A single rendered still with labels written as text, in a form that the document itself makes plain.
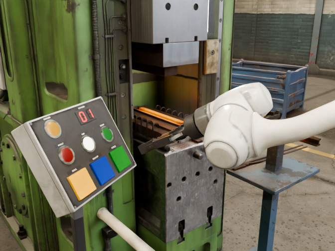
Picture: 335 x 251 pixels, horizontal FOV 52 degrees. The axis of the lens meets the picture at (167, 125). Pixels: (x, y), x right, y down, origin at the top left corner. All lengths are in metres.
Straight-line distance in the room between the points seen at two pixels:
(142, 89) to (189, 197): 0.69
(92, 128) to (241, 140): 0.56
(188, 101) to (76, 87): 0.69
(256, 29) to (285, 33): 0.87
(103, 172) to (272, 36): 9.05
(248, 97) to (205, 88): 0.92
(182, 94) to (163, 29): 0.58
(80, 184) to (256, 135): 0.53
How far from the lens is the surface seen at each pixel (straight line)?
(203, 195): 1.72
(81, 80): 1.39
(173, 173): 1.51
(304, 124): 0.80
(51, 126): 1.04
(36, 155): 1.02
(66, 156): 1.04
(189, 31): 1.50
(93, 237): 1.68
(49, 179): 1.02
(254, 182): 1.73
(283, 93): 5.16
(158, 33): 1.39
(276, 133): 0.79
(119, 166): 1.17
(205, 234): 1.86
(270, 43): 9.96
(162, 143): 1.03
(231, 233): 2.58
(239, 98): 0.89
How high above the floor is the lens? 1.48
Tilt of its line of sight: 18 degrees down
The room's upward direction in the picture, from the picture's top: straight up
